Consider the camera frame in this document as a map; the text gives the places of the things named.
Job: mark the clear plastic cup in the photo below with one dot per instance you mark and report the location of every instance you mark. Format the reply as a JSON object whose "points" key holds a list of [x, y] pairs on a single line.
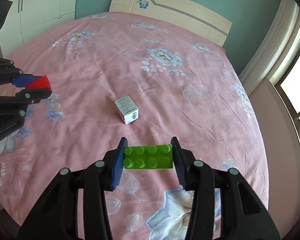
{"points": [[192, 94]]}

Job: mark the cream wooden headboard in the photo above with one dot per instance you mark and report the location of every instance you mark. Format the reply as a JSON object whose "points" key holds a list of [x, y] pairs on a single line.
{"points": [[180, 7]]}

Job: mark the green studded building brick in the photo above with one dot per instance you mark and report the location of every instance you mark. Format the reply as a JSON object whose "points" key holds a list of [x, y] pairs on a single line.
{"points": [[147, 157]]}

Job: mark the pink floral blanket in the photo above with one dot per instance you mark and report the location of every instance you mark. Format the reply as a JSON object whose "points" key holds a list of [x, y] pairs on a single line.
{"points": [[145, 85]]}

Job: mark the red block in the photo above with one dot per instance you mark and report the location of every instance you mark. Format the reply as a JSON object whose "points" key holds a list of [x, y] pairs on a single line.
{"points": [[41, 83]]}

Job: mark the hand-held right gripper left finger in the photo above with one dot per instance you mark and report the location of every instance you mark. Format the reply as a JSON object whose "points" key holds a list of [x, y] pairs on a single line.
{"points": [[118, 165]]}

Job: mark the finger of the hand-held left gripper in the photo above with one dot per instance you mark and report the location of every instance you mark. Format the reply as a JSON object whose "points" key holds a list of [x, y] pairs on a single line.
{"points": [[20, 81], [37, 95]]}

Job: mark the window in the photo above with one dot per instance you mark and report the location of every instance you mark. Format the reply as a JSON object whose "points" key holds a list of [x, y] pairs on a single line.
{"points": [[297, 80]]}

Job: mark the cream curtain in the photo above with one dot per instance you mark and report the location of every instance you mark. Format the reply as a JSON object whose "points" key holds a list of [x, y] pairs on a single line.
{"points": [[272, 47]]}

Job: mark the white small box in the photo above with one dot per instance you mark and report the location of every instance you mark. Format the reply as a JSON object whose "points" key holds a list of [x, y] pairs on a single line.
{"points": [[126, 107]]}

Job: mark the cream wardrobe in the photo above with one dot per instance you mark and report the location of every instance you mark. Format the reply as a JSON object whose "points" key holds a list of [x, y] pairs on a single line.
{"points": [[50, 2]]}

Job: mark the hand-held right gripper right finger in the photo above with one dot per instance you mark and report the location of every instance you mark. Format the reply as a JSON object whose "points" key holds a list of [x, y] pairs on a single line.
{"points": [[178, 165]]}

